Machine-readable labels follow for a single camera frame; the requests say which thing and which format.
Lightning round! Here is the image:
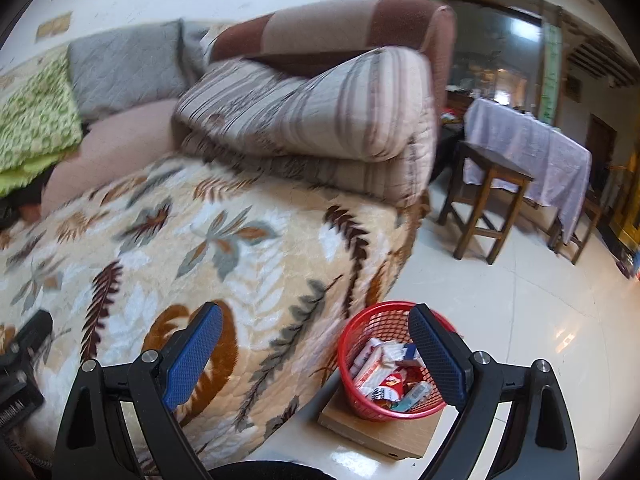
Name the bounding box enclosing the white medicine box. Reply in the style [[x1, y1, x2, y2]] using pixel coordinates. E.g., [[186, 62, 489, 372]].
[[350, 337, 401, 378]]

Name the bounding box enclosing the dark wooden stool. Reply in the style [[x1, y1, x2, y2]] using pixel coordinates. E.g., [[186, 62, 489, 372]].
[[437, 140, 536, 266], [547, 195, 603, 266]]

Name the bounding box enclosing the black cloth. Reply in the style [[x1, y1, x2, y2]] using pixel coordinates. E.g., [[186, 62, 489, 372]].
[[0, 170, 56, 231]]

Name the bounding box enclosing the red plastic wrapper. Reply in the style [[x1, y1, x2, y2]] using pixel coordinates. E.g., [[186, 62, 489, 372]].
[[387, 365, 426, 396]]

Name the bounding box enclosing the flat cardboard box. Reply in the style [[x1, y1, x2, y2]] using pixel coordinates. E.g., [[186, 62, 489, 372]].
[[317, 385, 446, 461]]

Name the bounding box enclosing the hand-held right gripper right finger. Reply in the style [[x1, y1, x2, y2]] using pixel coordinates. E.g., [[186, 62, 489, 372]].
[[407, 302, 581, 480]]

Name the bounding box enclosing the grey quilted pillow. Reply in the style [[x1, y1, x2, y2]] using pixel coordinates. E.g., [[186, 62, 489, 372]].
[[67, 17, 221, 121]]

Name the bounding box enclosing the green checkered quilt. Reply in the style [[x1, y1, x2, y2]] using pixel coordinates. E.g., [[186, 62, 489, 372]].
[[0, 50, 83, 198]]

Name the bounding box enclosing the red plastic mesh basket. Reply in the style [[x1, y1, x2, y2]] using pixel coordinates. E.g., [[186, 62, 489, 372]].
[[337, 301, 463, 421]]

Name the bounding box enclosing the red and white carton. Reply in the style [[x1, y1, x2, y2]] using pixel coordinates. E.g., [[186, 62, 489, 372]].
[[357, 362, 401, 401]]

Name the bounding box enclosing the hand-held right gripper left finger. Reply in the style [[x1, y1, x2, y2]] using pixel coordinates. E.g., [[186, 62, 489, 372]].
[[52, 301, 224, 480]]

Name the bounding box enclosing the table with lilac cloth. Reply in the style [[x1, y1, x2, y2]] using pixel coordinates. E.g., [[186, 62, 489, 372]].
[[462, 97, 593, 246]]

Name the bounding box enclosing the striped floral folded quilt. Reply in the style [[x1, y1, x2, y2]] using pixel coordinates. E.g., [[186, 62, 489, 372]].
[[172, 47, 441, 211]]

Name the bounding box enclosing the brown wooden door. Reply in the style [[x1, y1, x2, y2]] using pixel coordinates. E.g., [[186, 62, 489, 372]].
[[585, 112, 617, 188]]

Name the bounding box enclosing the leaf print plush blanket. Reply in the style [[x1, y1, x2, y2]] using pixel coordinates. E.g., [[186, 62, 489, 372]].
[[0, 152, 431, 476]]

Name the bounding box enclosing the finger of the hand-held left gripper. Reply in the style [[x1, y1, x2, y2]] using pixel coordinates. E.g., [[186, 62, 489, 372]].
[[10, 310, 54, 361]]

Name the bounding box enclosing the brown patchwork cushion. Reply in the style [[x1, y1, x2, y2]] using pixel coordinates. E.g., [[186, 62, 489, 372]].
[[210, 0, 458, 111]]

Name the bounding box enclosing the wooden framed glass door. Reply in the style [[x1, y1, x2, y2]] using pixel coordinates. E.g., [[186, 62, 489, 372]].
[[410, 0, 566, 126]]

